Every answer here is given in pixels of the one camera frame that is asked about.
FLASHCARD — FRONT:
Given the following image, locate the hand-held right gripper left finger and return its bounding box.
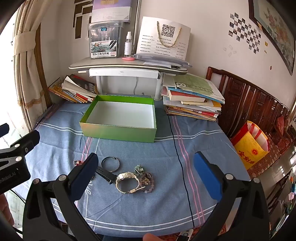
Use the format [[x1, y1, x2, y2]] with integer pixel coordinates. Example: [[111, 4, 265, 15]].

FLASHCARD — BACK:
[[22, 152, 102, 241]]

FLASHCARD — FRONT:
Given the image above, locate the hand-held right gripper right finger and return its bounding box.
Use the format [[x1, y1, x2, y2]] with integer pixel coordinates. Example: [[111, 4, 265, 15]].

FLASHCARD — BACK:
[[193, 152, 271, 241]]

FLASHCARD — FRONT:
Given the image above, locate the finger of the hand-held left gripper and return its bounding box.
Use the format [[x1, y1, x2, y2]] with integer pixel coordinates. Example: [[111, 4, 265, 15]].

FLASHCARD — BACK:
[[0, 123, 10, 138], [0, 129, 41, 166]]

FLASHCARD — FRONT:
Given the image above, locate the metal bangle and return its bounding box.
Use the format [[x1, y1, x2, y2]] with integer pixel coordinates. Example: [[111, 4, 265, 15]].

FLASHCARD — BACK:
[[101, 157, 121, 172]]

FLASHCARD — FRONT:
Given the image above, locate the white wrist watch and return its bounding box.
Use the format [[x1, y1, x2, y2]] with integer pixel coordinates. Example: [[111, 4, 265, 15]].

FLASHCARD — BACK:
[[115, 171, 142, 194]]

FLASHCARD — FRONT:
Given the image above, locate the pink bead bracelet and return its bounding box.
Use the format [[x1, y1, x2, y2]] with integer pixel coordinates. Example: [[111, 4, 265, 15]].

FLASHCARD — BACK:
[[136, 172, 156, 193]]

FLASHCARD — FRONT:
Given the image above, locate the green cardboard box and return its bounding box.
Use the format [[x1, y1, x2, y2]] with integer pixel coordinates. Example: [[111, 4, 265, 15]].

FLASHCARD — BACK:
[[79, 95, 157, 143]]

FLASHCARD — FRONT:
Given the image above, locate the person's left forearm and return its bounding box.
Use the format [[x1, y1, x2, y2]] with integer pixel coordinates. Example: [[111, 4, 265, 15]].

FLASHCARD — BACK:
[[0, 193, 15, 232]]

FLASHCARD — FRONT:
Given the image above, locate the person's right hand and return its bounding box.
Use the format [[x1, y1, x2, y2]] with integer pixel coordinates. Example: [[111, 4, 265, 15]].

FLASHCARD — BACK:
[[143, 233, 162, 241]]

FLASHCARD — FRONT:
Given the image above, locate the yellow red gift bag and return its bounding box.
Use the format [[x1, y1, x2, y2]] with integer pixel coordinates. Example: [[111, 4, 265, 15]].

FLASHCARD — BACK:
[[231, 120, 270, 170]]

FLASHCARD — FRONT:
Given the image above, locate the blue striped tablecloth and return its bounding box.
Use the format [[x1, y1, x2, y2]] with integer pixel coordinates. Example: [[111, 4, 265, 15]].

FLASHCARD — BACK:
[[23, 100, 251, 238]]

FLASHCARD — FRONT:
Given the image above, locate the beige curtain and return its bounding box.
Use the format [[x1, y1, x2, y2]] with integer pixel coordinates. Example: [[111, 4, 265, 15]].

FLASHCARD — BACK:
[[14, 0, 53, 130]]

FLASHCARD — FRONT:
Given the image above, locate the leaning pile of books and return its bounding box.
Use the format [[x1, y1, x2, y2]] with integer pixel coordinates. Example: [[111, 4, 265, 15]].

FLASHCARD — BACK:
[[48, 75, 97, 104]]

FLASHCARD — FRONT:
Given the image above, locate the tall stack of books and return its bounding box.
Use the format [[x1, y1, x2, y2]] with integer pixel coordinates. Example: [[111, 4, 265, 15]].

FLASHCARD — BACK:
[[162, 74, 225, 122]]

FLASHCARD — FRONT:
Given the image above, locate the carved wooden sofa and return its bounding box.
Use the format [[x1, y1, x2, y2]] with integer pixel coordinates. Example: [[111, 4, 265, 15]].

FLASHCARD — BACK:
[[206, 66, 296, 158]]

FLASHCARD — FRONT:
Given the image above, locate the grey small desk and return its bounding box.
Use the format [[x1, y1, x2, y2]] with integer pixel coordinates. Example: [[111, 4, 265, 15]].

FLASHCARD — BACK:
[[68, 57, 192, 100]]

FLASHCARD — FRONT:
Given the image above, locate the clear plastic marker box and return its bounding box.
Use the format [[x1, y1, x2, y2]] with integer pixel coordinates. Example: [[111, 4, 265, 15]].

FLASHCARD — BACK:
[[88, 20, 123, 60]]

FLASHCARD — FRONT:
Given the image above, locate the clear plastic folder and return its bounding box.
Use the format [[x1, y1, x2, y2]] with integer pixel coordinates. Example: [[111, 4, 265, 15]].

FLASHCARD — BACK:
[[133, 53, 192, 68]]

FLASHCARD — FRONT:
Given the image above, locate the clear spray bottle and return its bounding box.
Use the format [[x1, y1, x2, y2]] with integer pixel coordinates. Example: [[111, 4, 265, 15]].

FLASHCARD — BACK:
[[124, 32, 133, 58]]

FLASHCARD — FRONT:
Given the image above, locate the white paper bag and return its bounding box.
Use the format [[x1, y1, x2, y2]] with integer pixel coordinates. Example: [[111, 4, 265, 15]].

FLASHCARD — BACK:
[[136, 16, 191, 61]]

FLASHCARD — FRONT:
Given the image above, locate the framed flower picture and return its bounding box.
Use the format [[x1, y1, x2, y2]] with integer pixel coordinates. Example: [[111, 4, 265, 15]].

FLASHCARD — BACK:
[[248, 0, 296, 76]]

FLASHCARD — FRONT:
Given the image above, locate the grey metal pole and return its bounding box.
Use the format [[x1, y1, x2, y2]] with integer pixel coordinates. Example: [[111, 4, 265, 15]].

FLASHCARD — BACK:
[[133, 0, 141, 47]]

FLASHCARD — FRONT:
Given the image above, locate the black cable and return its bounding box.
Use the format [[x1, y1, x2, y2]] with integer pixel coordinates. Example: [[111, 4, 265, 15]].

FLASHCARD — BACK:
[[167, 113, 195, 230]]

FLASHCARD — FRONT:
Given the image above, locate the brown wall sticker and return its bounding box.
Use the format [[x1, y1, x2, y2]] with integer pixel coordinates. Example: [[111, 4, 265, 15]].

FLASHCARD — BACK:
[[73, 0, 93, 39]]

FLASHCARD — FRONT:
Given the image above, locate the group of small wall photos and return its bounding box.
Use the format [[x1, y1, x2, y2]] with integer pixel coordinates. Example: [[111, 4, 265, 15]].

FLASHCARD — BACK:
[[228, 13, 262, 54]]

